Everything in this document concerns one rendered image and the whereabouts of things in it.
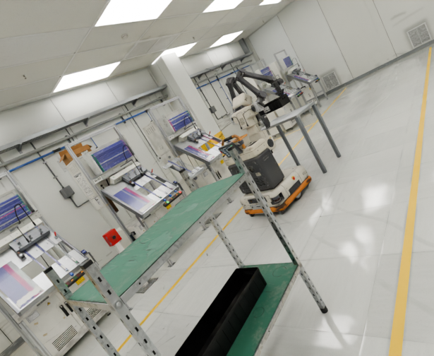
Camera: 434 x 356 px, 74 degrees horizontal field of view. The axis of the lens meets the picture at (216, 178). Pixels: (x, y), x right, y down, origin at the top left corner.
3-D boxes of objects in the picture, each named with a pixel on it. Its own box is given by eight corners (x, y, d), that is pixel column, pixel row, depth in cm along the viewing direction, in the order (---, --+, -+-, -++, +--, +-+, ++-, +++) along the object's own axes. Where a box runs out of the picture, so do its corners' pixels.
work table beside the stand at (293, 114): (325, 173, 354) (296, 115, 340) (283, 181, 411) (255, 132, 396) (341, 155, 379) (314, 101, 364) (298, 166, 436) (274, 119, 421)
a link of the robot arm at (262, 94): (231, 79, 337) (233, 73, 328) (238, 73, 342) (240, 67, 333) (261, 103, 334) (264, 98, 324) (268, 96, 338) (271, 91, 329)
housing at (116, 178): (141, 171, 420) (140, 163, 411) (114, 188, 385) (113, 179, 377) (137, 169, 423) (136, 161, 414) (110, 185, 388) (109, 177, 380)
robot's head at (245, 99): (242, 102, 328) (243, 91, 332) (231, 109, 345) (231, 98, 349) (252, 107, 336) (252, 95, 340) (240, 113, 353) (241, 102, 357)
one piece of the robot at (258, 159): (279, 198, 312) (240, 131, 297) (246, 203, 357) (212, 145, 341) (295, 182, 331) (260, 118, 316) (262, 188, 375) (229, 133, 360)
